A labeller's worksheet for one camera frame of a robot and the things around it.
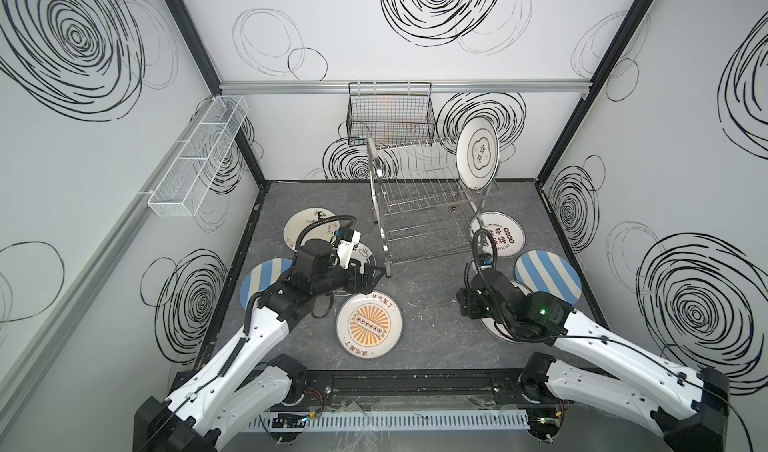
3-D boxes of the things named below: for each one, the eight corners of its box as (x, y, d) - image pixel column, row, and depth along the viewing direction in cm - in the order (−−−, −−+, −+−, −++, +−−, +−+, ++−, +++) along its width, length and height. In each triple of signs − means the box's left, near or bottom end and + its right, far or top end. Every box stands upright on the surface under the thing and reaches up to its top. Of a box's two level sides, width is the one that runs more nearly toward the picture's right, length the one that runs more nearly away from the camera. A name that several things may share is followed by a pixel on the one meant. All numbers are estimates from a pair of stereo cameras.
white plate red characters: (474, 258, 100) (475, 255, 99) (465, 215, 112) (466, 211, 111) (530, 258, 100) (532, 255, 99) (514, 215, 112) (516, 211, 111)
